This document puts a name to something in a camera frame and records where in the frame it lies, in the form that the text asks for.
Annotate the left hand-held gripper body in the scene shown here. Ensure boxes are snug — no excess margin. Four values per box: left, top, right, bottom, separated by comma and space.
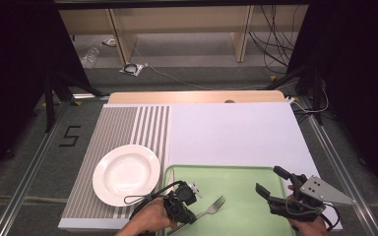
171, 180, 202, 207

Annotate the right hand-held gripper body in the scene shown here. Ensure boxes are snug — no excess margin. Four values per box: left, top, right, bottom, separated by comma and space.
267, 173, 356, 224

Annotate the silver fork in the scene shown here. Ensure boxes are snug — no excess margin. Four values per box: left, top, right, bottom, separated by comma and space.
166, 195, 227, 236

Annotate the green tray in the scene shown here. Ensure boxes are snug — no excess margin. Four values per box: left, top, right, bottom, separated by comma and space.
156, 164, 297, 236

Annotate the person's left hand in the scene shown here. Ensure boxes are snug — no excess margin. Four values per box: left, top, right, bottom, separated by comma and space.
116, 196, 178, 236

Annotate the person's right hand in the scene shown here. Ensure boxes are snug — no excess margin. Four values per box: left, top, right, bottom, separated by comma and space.
286, 185, 331, 236

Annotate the white plate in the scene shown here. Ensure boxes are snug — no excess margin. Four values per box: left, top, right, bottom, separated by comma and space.
92, 144, 161, 208

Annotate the white board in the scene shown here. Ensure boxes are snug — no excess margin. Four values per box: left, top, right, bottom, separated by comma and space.
57, 102, 344, 232

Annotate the black metal stand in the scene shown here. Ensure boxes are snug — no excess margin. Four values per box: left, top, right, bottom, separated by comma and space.
42, 70, 109, 134
265, 63, 326, 126

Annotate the wooden table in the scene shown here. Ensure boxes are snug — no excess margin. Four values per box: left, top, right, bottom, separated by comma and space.
107, 90, 287, 105

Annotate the striped placemat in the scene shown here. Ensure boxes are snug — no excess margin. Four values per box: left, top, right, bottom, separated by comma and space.
61, 105, 171, 220

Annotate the black curtain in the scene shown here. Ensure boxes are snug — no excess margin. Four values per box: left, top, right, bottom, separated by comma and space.
286, 0, 378, 198
0, 0, 93, 185

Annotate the clear plastic bag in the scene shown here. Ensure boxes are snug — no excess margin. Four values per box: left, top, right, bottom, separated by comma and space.
80, 45, 100, 69

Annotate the small white floor item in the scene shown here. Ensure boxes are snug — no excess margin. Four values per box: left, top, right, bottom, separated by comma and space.
101, 37, 118, 48

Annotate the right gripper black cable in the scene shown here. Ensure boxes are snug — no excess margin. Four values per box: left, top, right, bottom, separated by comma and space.
319, 202, 342, 232

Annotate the thin white floor cable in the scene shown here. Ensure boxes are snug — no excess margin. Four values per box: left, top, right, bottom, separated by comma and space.
129, 42, 269, 91

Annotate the bundle of black cables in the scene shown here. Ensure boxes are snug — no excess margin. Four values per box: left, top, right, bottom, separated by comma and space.
247, 4, 304, 75

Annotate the white packet with black cord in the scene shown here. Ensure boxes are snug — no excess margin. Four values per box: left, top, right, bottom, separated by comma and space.
119, 62, 145, 78

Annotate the short metal floor rail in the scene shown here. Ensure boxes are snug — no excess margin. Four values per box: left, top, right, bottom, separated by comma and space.
72, 93, 110, 100

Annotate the wooden shelf frame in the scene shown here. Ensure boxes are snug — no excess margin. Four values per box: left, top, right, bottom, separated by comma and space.
58, 4, 309, 65

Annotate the black frame beam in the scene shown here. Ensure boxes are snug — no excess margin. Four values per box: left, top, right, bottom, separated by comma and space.
53, 0, 309, 10

